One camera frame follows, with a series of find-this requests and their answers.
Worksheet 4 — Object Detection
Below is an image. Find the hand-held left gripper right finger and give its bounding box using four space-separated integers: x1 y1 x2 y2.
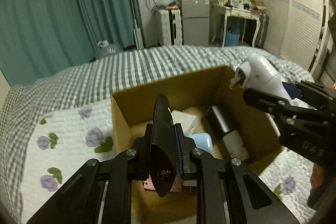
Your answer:
173 123 300 224

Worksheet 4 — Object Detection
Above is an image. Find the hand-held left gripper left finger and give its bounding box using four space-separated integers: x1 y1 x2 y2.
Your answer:
26 123 158 224

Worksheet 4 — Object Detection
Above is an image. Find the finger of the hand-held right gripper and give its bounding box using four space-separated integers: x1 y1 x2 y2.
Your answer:
243 88 331 122
282 80 336 109

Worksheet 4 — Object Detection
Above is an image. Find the black case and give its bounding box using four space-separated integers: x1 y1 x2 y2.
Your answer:
148 94 175 198

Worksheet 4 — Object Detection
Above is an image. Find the light blue earbud case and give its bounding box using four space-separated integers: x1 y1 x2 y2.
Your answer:
189 133 213 153

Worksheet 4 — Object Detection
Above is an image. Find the white cylindrical charger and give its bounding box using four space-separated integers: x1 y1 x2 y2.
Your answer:
230 53 292 101

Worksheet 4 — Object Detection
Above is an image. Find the red patterned small case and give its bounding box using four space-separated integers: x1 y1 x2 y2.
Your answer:
143 178 183 192

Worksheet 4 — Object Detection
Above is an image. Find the white square charger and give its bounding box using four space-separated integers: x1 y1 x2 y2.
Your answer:
171 109 198 135

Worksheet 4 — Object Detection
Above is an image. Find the black and white bottle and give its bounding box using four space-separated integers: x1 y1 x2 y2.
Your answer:
207 105 237 139

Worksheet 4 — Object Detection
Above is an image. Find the brown cardboard box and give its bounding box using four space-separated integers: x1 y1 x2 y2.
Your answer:
111 65 285 224

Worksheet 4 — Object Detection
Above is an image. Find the person's right hand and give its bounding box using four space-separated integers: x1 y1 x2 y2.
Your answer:
311 164 327 188

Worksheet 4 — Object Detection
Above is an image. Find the dark suitcase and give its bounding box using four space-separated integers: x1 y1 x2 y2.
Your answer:
255 13 269 49

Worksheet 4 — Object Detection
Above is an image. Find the white floral quilt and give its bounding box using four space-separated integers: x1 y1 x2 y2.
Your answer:
26 102 315 224

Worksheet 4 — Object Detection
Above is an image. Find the blue plastic basket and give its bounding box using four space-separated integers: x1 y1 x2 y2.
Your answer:
225 28 240 47

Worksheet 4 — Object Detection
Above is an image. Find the white louvered wardrobe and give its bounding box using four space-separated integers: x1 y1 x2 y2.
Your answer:
259 0 328 72

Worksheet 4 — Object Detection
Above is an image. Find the white dressing table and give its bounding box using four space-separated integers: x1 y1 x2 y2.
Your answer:
211 2 260 47

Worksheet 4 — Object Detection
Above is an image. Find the clear water jug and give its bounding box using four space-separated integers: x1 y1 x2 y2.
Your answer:
96 40 122 59

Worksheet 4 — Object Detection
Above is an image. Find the silver small fridge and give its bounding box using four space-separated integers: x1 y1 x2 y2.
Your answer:
175 0 210 46

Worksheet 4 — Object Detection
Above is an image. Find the wide teal curtain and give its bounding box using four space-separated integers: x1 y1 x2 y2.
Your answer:
0 0 144 86

